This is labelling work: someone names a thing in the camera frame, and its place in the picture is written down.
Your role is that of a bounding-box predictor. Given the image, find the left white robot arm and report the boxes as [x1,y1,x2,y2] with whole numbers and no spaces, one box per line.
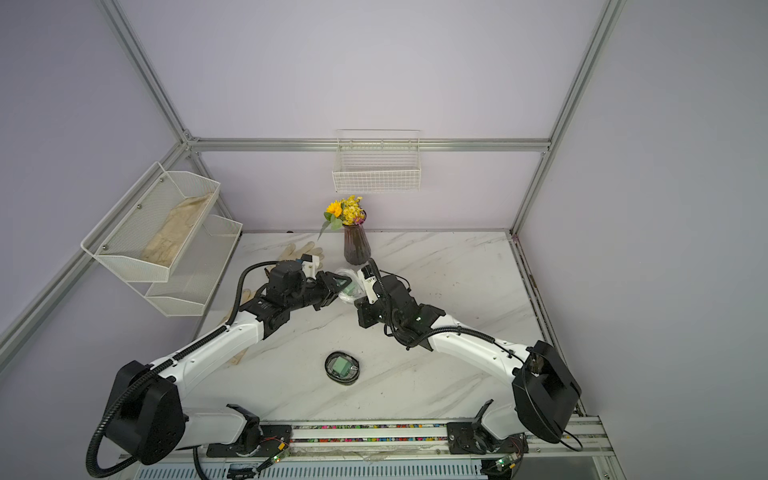
[85,254,353,478]

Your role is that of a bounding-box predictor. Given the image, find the upper white mesh shelf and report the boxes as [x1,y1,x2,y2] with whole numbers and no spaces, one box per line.
[81,163,220,282]

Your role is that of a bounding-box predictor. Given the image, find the beige glove in shelf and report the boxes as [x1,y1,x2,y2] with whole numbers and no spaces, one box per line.
[140,194,211,267]

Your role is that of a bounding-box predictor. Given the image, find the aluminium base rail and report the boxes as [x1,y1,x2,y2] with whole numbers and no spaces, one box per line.
[119,416,616,463]

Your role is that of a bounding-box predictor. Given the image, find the light green usb charger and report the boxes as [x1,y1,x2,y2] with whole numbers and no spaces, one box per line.
[332,357,354,378]

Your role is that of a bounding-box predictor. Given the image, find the dark ribbed glass vase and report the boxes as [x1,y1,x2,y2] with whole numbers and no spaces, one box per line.
[344,224,371,266]

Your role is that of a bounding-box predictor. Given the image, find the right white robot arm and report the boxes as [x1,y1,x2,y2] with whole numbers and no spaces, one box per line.
[354,268,582,447]

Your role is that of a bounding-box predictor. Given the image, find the clear pouch with black zipper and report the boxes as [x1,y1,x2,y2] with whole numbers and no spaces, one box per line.
[324,351,360,385]

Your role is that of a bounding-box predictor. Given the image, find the white mesh shelf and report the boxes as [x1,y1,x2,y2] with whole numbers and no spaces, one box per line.
[81,163,220,282]
[125,214,242,317]

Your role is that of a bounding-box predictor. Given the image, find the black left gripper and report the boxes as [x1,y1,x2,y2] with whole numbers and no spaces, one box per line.
[287,271,351,312]

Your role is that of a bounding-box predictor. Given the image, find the white wire wall basket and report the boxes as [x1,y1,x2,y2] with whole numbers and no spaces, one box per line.
[332,129,422,194]

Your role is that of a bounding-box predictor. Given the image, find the yellow flower bouquet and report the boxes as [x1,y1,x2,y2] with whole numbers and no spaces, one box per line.
[318,195,367,237]

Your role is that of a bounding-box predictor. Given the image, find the lower white mesh shelf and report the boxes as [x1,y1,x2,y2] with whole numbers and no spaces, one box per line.
[125,214,242,317]

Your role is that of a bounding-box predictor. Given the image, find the cream knit work glove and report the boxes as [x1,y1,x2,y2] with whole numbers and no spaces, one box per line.
[278,241,324,261]

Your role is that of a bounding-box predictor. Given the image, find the yellow leather work glove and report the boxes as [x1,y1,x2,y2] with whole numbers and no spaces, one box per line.
[218,289,256,367]

